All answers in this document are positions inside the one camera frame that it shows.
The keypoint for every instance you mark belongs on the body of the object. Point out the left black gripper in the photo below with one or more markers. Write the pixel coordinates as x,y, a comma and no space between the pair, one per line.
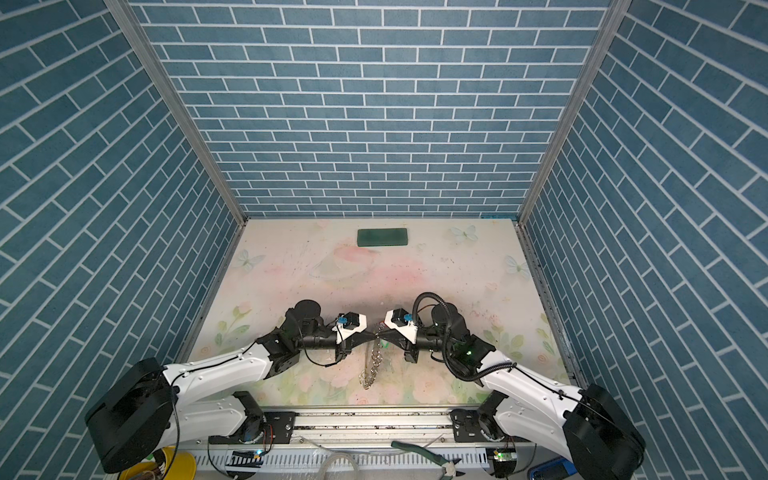
344,349

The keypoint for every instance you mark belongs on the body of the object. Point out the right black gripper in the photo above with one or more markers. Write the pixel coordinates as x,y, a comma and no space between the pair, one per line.
401,342

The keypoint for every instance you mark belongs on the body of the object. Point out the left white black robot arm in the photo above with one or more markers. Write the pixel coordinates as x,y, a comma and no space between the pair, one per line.
142,411

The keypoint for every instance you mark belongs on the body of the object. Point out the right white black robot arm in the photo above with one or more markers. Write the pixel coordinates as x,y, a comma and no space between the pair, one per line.
584,425

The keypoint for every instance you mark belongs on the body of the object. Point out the dark green sponge block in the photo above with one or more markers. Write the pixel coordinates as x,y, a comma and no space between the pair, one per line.
382,237

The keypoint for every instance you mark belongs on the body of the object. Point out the blue black device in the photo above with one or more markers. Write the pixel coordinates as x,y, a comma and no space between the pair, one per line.
555,469

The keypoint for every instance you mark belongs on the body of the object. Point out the yellow tape roll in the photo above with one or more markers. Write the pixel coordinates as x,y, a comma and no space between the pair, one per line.
163,464

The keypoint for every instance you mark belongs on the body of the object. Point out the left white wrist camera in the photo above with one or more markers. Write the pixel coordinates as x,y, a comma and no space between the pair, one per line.
351,322

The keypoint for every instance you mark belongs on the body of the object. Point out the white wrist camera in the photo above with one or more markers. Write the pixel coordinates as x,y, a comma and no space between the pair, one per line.
402,325
351,322

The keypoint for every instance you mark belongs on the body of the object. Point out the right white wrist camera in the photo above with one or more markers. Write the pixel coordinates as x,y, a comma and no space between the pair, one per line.
402,325

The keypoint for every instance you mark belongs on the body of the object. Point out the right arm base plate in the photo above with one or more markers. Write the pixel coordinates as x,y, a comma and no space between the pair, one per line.
473,425

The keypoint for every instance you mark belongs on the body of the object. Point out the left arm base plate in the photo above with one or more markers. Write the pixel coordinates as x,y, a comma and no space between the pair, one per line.
267,430

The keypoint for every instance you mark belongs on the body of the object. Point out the aluminium rail frame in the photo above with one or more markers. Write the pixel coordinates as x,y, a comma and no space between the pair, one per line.
364,436

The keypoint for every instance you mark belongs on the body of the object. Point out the green handled pliers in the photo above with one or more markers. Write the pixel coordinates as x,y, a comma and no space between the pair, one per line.
449,467

